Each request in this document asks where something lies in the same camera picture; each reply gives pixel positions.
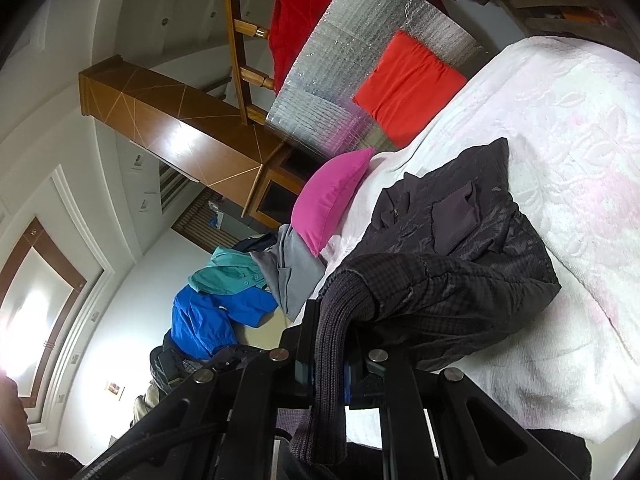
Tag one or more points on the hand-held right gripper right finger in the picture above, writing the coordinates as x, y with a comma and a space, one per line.
356, 376

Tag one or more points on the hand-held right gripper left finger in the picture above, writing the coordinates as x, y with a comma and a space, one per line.
302, 376

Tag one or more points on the dark grey jacket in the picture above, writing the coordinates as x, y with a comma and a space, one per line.
450, 280

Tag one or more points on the beige cushioned seat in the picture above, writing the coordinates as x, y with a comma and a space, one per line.
260, 332

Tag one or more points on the grey garment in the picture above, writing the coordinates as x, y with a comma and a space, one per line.
290, 270

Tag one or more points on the blue garment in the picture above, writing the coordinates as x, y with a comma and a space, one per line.
205, 320

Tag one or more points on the teal garment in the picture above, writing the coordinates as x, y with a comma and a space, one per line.
227, 272

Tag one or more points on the pink pillow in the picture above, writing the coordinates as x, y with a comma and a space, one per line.
330, 200

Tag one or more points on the wooden cabinet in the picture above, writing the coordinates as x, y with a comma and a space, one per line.
175, 130

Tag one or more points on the orange red pillow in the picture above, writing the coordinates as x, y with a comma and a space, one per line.
407, 87

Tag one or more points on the silver foil mat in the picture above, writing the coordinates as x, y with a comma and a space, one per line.
340, 60

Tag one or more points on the red cloth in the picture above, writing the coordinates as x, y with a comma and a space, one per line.
300, 5

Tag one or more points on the wooden framed wall panel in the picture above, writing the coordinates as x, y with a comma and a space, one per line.
30, 300

